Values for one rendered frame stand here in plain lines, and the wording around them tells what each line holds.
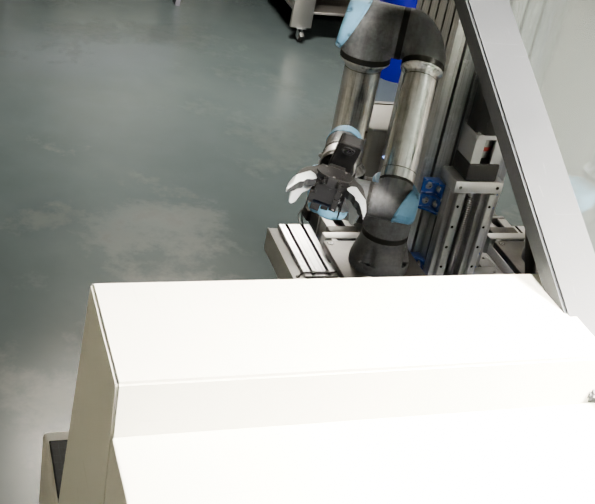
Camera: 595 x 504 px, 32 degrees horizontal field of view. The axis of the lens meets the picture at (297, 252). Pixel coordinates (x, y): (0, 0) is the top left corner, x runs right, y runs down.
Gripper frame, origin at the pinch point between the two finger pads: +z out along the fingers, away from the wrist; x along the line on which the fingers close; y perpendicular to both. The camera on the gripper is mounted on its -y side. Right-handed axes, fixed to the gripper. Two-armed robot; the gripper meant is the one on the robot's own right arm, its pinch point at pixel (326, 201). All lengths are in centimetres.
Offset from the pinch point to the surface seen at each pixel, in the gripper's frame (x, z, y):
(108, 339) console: 21, 69, -7
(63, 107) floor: 143, -329, 167
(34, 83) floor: 168, -351, 171
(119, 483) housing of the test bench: 13, 84, 1
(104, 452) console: 17, 75, 6
